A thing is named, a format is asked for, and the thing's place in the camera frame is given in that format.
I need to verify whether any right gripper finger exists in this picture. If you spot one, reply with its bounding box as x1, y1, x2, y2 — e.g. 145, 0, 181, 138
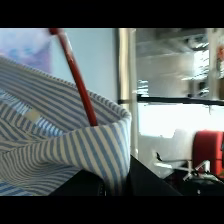
49, 169, 108, 197

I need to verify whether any blue white striped shirt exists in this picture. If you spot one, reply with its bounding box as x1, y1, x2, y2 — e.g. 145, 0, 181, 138
0, 55, 133, 197

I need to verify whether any red clothes hanger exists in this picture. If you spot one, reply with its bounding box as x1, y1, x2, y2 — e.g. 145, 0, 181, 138
48, 28, 100, 128

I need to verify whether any red chair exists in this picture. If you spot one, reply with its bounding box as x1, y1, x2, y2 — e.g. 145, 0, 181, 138
192, 130, 224, 175

